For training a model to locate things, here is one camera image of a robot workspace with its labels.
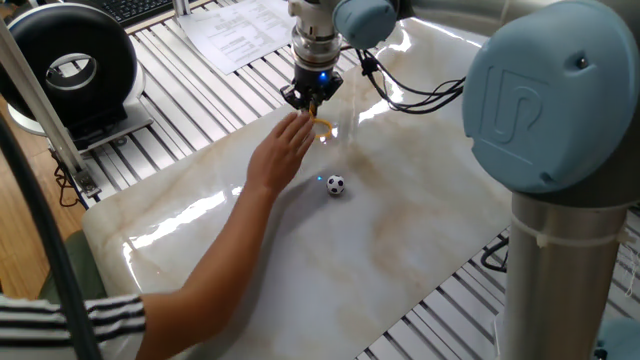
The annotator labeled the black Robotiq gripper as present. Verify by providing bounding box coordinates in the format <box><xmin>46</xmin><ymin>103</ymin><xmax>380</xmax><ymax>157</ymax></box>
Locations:
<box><xmin>279</xmin><ymin>62</ymin><xmax>345</xmax><ymax>115</ymax></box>

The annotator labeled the orange bubble ring wand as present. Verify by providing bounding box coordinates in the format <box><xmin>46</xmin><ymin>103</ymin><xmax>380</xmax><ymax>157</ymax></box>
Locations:
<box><xmin>308</xmin><ymin>102</ymin><xmax>335</xmax><ymax>141</ymax></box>

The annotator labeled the person's bare forearm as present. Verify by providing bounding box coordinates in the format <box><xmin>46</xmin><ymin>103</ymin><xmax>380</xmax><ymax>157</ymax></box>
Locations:
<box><xmin>137</xmin><ymin>179</ymin><xmax>281</xmax><ymax>360</ymax></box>

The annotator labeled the person's bare hand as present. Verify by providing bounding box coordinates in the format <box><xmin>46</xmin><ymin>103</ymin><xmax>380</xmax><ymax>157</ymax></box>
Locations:
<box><xmin>244</xmin><ymin>110</ymin><xmax>318</xmax><ymax>199</ymax></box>

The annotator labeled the printed paper sheet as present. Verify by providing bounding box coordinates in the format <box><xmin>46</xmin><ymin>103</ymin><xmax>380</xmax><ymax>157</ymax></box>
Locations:
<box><xmin>177</xmin><ymin>0</ymin><xmax>297</xmax><ymax>76</ymax></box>

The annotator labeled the marble pattern board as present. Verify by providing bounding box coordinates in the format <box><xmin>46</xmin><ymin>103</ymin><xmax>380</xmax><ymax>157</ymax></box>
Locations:
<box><xmin>82</xmin><ymin>17</ymin><xmax>514</xmax><ymax>360</ymax></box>

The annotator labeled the black keyboard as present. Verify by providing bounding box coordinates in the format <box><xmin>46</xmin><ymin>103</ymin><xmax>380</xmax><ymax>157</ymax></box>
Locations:
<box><xmin>94</xmin><ymin>0</ymin><xmax>197</xmax><ymax>29</ymax></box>

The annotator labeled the green seat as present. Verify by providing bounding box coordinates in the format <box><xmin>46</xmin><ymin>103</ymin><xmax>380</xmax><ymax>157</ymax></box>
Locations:
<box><xmin>38</xmin><ymin>229</ymin><xmax>109</xmax><ymax>302</ymax></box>

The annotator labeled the thick black tube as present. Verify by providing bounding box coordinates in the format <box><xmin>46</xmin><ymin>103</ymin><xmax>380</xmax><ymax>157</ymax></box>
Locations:
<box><xmin>0</xmin><ymin>114</ymin><xmax>104</xmax><ymax>360</ymax></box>

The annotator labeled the striped shirt sleeve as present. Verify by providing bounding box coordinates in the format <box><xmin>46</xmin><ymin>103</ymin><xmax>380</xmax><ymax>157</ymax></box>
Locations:
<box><xmin>0</xmin><ymin>293</ymin><xmax>148</xmax><ymax>360</ymax></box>

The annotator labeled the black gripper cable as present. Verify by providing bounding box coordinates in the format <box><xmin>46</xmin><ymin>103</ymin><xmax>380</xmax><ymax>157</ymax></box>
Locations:
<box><xmin>354</xmin><ymin>47</ymin><xmax>467</xmax><ymax>116</ymax></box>

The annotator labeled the aluminium frame bar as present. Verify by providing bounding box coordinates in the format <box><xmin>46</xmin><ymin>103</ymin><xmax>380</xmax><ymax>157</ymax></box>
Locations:
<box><xmin>0</xmin><ymin>19</ymin><xmax>102</xmax><ymax>199</ymax></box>

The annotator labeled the black ring-shaped device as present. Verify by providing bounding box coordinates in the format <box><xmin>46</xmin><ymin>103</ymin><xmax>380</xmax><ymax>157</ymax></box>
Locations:
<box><xmin>0</xmin><ymin>2</ymin><xmax>154</xmax><ymax>152</ymax></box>

